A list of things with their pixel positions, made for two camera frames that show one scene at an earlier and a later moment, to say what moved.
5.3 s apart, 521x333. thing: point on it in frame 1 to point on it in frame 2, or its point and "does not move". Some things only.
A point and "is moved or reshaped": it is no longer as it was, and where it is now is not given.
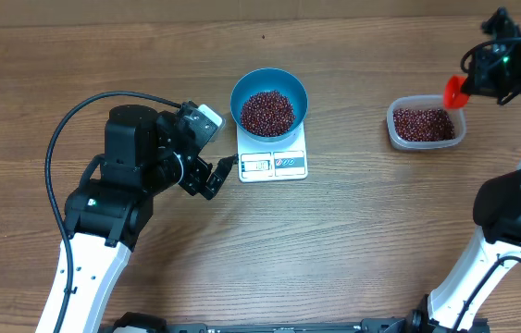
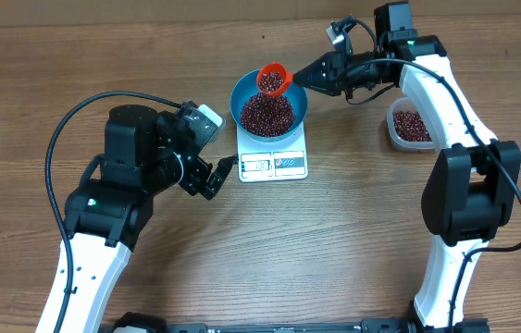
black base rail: [147, 323] does not move
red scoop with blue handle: [452, 96] is moved or reshaped
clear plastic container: [417, 122] does not move
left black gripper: [200, 169] does not move
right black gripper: [485, 83] to [339, 80]
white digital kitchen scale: [283, 159] does not move
